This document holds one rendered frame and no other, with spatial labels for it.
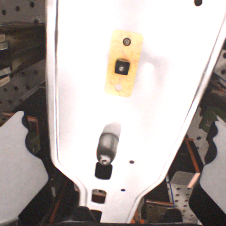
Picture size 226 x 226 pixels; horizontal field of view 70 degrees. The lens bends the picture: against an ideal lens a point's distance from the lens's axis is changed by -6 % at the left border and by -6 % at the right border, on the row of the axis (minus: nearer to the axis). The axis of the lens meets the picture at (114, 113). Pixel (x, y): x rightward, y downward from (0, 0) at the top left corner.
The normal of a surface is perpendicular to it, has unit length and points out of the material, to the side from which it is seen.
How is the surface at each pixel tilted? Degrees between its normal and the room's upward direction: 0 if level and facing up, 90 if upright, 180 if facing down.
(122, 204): 0
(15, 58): 90
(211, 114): 78
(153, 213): 90
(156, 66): 0
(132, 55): 0
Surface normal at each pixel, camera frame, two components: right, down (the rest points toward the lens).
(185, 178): -0.11, 0.50
